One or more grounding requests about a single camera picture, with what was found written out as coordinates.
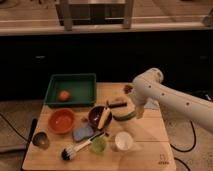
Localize black bristle brush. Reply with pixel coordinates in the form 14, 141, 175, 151
61, 132, 105, 161

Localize wooden stool frame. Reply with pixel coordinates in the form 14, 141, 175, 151
55, 0, 134, 31

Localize green cucumber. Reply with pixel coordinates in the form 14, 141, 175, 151
113, 112, 136, 121

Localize black cable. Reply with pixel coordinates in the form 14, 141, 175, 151
170, 120, 198, 154

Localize green plastic tray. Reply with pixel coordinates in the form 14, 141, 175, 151
44, 73, 96, 107

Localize orange bowl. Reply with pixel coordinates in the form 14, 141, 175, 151
48, 108, 75, 134

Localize grey folded cloth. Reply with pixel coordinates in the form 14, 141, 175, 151
145, 100, 160, 110

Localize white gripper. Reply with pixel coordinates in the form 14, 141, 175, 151
127, 92, 147, 119

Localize red tomato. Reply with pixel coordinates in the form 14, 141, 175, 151
58, 90, 71, 102

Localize yellow banana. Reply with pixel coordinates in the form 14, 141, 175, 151
98, 107, 110, 130

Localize eraser with black stripe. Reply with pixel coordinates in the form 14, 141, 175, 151
107, 98, 127, 108

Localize white paper cup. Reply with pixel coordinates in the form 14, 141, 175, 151
113, 131, 134, 152

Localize dark brown bowl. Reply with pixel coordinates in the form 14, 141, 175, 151
88, 106, 104, 129

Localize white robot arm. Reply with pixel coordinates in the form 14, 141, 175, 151
128, 68, 213, 133

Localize blue sponge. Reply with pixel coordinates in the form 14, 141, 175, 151
72, 124, 94, 142

